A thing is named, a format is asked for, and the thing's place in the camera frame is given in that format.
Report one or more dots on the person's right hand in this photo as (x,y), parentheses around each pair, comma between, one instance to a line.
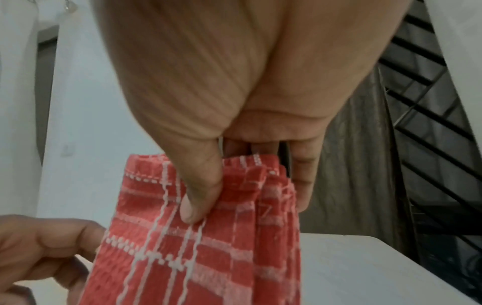
(211,74)

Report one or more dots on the person's left hand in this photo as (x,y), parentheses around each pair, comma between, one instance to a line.
(41,253)

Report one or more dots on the red checked kitchen towel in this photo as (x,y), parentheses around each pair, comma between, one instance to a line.
(203,238)

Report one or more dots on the white door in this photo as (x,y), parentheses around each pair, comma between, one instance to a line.
(22,89)

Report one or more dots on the grey curtain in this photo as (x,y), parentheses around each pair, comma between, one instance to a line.
(350,166)

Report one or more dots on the black metal window grille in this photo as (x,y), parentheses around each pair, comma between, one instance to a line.
(433,125)

